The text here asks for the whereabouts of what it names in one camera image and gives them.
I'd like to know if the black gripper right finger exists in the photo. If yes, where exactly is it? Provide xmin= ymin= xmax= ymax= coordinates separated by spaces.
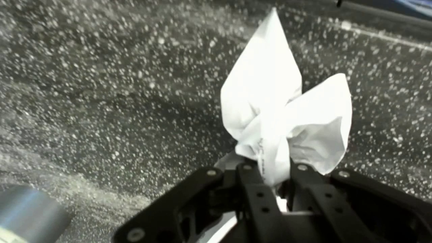
xmin=287 ymin=160 xmax=376 ymax=243

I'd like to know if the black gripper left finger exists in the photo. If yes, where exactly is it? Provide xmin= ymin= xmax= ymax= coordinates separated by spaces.
xmin=234 ymin=160 xmax=288 ymax=243

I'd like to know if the tall twisted white tissue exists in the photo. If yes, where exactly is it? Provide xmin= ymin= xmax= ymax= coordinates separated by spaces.
xmin=218 ymin=5 xmax=353 ymax=187

